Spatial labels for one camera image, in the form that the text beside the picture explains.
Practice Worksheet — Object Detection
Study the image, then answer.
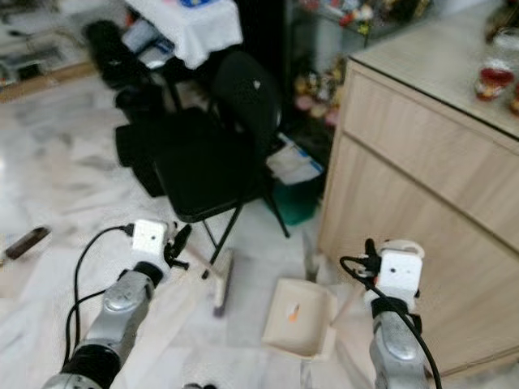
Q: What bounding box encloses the beige broom with white knob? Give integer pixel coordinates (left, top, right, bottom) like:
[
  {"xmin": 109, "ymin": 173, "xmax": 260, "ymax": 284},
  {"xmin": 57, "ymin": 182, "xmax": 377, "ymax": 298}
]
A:
[{"xmin": 195, "ymin": 247, "xmax": 238, "ymax": 318}]

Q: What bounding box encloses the beige long-handled dustpan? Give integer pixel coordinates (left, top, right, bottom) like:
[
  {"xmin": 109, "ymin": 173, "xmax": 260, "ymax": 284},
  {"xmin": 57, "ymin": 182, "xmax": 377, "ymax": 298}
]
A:
[{"xmin": 261, "ymin": 238, "xmax": 427, "ymax": 360}]

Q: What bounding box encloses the light wooden cabinet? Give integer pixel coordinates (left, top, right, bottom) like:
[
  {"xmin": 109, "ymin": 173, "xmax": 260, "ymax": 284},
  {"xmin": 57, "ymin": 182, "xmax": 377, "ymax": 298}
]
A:
[{"xmin": 316, "ymin": 4, "xmax": 519, "ymax": 375}]

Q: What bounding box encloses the black folding chair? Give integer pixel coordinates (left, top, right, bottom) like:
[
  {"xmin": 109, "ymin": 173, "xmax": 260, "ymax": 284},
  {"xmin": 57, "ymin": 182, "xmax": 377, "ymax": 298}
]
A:
[{"xmin": 154, "ymin": 50, "xmax": 293, "ymax": 262}]

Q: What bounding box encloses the green bin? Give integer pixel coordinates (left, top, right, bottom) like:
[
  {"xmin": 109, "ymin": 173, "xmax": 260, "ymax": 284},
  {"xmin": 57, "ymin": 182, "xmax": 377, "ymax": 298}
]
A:
[{"xmin": 272, "ymin": 180, "xmax": 321, "ymax": 226}]

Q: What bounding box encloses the large black bag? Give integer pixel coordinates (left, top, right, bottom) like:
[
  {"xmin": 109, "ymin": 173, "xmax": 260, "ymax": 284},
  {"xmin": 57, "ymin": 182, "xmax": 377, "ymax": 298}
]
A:
[{"xmin": 115, "ymin": 109, "xmax": 212, "ymax": 198}]

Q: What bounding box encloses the white paper bag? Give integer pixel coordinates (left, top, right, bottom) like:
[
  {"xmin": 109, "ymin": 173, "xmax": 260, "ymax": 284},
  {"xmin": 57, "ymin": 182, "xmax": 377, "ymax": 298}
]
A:
[{"xmin": 268, "ymin": 134, "xmax": 325, "ymax": 186}]

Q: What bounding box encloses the brown oblong object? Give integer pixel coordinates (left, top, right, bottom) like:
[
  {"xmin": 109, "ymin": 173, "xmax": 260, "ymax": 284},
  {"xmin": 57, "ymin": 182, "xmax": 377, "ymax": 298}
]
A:
[{"xmin": 5, "ymin": 226, "xmax": 52, "ymax": 261}]

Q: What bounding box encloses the small black backpack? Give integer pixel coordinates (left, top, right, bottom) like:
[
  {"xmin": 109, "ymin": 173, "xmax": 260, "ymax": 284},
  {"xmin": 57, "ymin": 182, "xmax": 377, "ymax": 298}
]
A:
[{"xmin": 85, "ymin": 20, "xmax": 147, "ymax": 90}]

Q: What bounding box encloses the low wooden shelf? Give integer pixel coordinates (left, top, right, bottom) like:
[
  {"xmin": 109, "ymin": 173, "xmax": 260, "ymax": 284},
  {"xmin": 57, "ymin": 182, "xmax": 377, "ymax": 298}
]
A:
[{"xmin": 0, "ymin": 0, "xmax": 98, "ymax": 105}]

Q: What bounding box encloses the table with white lace cloth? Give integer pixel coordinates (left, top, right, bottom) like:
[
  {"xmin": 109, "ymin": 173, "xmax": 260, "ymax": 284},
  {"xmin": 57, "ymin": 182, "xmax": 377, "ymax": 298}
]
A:
[{"xmin": 126, "ymin": 0, "xmax": 244, "ymax": 70}]

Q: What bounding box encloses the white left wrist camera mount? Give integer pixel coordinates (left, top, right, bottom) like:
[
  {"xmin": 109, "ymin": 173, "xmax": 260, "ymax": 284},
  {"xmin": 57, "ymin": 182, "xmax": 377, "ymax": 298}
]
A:
[{"xmin": 131, "ymin": 219, "xmax": 171, "ymax": 270}]

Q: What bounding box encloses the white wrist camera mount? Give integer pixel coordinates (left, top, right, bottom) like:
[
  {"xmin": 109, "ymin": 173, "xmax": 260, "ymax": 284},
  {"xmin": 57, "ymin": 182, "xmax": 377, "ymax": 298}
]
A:
[
  {"xmin": 131, "ymin": 219, "xmax": 171, "ymax": 270},
  {"xmin": 383, "ymin": 247, "xmax": 427, "ymax": 305}
]

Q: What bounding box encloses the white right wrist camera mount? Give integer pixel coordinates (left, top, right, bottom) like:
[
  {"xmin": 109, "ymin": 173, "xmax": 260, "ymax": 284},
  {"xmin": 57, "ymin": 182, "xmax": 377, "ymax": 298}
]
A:
[{"xmin": 383, "ymin": 247, "xmax": 427, "ymax": 305}]

